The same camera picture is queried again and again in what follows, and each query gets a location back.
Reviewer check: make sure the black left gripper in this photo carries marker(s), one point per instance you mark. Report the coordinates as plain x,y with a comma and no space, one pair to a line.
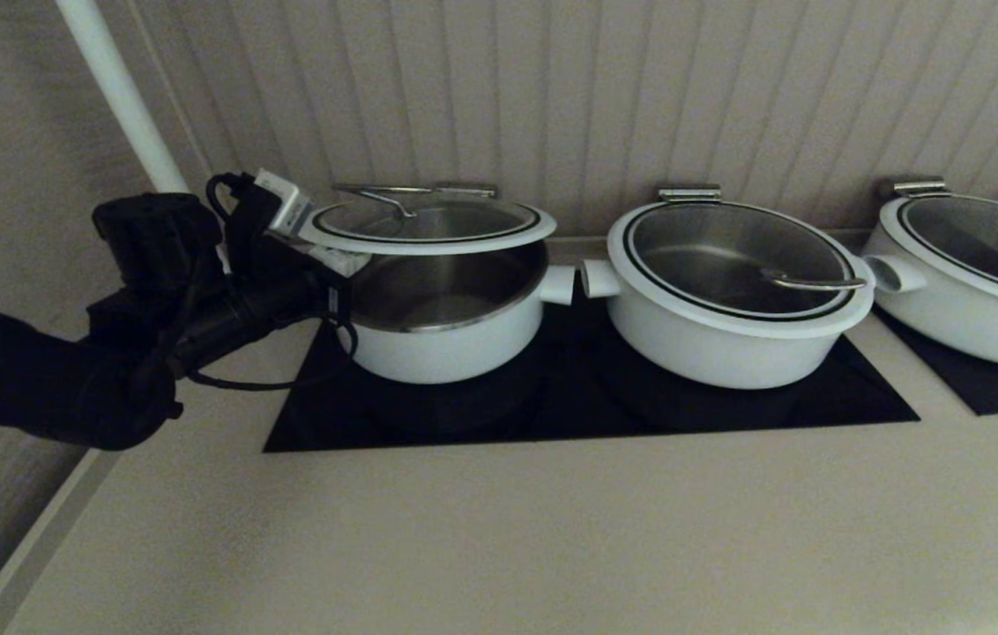
270,309

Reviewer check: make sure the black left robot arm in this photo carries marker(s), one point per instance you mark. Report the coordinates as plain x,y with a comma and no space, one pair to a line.
23,370

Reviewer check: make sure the white pot with steel inside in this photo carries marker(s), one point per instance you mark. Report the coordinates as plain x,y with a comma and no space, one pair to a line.
949,326
728,357

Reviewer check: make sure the wide black glass cooktop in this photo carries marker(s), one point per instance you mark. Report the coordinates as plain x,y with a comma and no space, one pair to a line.
569,410

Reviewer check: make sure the white round pole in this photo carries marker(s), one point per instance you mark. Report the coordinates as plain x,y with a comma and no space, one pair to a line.
120,88

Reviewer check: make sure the small black glass cooktop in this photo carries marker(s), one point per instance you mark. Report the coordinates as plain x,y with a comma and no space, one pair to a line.
993,388

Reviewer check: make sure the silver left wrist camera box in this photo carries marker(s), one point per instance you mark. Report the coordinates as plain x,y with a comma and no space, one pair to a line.
286,203

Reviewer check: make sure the steel lid bracket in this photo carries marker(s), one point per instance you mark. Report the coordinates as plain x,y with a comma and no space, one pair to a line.
689,194
918,187
474,189

